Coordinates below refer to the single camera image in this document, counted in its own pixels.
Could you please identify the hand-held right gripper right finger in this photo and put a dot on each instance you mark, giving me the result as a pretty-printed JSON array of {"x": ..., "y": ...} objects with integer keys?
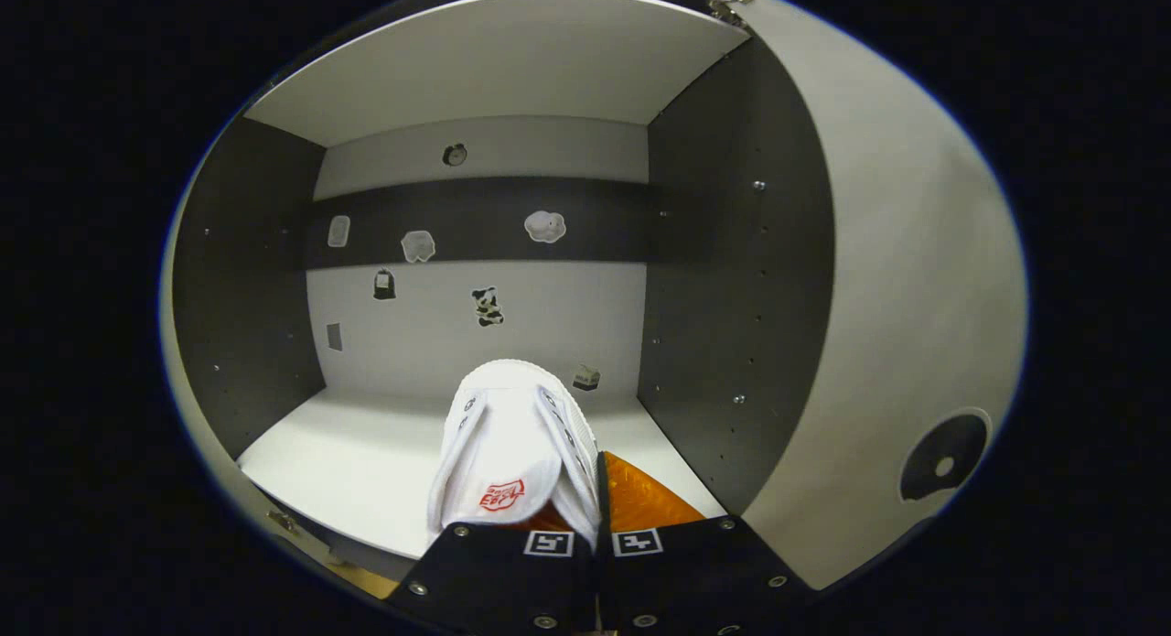
[{"x": 695, "y": 576}]

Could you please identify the white shoe cabinet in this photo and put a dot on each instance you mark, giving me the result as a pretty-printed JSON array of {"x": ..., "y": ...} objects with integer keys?
[{"x": 366, "y": 453}]

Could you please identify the white canvas shoe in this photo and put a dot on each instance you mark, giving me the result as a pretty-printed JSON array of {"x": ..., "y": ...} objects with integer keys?
[{"x": 503, "y": 435}]

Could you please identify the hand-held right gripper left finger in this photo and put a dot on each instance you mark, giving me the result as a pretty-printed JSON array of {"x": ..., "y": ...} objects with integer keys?
[{"x": 485, "y": 576}]

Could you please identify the white cabinet door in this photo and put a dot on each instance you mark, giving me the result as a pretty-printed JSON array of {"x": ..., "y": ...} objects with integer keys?
[
  {"x": 915, "y": 279},
  {"x": 212, "y": 476}
]

